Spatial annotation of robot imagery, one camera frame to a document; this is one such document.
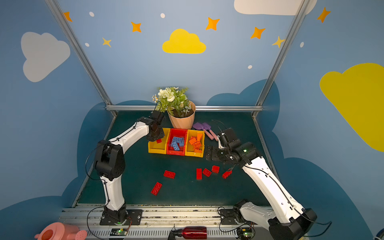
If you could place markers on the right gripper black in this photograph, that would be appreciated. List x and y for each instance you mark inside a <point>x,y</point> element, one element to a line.
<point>214,153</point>

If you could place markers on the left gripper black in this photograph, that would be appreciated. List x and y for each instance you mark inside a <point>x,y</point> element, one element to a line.
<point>157,117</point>

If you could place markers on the red lego brick smooth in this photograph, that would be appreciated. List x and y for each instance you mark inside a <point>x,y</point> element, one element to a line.
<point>215,169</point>

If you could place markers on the orange lego fence piece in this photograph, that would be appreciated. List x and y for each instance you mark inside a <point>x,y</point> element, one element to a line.
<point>195,143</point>

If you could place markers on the red lego brick square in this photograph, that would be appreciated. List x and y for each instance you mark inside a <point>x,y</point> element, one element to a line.
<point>207,173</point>

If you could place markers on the orange curved lego piece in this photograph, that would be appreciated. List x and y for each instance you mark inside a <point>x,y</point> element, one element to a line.
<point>200,137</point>

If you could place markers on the red lego brick tall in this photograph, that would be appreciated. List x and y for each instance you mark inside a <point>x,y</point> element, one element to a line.
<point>199,174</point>

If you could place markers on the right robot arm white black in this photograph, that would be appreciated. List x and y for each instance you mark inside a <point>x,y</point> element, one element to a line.
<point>288,219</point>

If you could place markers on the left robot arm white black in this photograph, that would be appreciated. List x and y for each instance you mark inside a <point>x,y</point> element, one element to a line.
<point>110,164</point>

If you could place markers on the left yellow bin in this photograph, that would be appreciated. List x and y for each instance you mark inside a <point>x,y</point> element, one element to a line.
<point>155,148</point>

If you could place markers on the yellow bin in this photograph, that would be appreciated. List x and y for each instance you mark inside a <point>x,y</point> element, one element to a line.
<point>155,148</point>
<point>190,149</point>

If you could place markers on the right yellow bin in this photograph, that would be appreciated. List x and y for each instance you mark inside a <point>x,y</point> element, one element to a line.
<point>190,149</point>

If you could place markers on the red middle bin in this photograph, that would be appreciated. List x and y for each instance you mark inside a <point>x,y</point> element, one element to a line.
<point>177,133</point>

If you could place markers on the purple pink toy shovel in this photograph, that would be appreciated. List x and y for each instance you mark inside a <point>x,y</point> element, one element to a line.
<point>199,126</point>

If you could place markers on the potted artificial flower plant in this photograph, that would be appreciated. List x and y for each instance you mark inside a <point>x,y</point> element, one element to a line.
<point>174,102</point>

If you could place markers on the red metal bottle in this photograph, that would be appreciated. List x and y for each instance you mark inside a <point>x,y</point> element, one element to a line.
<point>189,233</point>

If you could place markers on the pink watering can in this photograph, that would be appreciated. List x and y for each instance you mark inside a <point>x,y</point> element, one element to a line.
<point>60,231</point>

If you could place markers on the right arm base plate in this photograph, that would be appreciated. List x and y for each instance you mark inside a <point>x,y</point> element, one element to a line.
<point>229,216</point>

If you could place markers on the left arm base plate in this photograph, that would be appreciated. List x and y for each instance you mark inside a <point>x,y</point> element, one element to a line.
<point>133,216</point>

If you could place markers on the aluminium rail base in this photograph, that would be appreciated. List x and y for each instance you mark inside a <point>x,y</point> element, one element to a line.
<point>157,222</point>

